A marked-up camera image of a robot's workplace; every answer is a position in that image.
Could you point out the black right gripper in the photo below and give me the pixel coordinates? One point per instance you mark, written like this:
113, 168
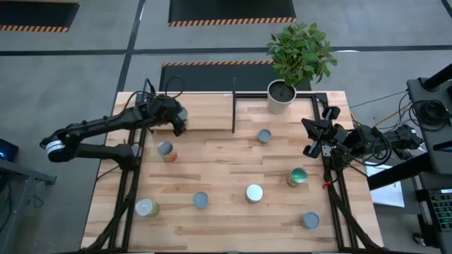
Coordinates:
339, 135

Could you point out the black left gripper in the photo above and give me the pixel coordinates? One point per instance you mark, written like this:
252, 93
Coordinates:
164, 109

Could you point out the tall orange corn can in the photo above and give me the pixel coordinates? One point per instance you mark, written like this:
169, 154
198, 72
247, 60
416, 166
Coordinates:
165, 149
254, 192

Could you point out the tall green can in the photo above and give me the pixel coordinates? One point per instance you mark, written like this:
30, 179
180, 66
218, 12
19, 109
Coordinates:
144, 207
299, 175

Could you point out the small orange patterned can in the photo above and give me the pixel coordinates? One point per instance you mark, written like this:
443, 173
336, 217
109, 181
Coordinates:
201, 200

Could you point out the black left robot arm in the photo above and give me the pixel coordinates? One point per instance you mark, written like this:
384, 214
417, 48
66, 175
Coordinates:
106, 121

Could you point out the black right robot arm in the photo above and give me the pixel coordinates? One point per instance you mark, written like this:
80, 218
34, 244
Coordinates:
402, 135

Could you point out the black hazard-striped floor mat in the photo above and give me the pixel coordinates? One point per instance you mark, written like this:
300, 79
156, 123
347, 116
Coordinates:
229, 10
212, 77
35, 14

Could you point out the green plant in white pot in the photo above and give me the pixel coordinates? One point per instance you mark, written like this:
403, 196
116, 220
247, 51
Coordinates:
300, 53

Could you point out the black stand beam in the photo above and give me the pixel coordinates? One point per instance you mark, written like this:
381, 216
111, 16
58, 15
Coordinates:
399, 171

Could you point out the white paper sheet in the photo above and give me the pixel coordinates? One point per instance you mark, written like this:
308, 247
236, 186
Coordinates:
388, 195

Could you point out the grey equipment cart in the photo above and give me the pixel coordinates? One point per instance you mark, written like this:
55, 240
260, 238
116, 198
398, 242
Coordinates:
416, 91

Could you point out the black pole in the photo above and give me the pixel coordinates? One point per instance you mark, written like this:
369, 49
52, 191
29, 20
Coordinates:
438, 75

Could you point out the black backlit keyboard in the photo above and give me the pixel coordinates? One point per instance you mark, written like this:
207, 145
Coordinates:
443, 210

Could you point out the grey side table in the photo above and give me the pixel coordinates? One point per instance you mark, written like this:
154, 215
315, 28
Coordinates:
24, 171

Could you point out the black box with blue light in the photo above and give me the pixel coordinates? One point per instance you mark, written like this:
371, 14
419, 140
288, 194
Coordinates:
8, 148

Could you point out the black shelf end bracket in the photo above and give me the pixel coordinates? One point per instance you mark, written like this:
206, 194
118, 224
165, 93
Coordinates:
233, 106
146, 86

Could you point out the black aluminium table frame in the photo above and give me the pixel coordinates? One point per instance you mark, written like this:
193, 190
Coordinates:
254, 95

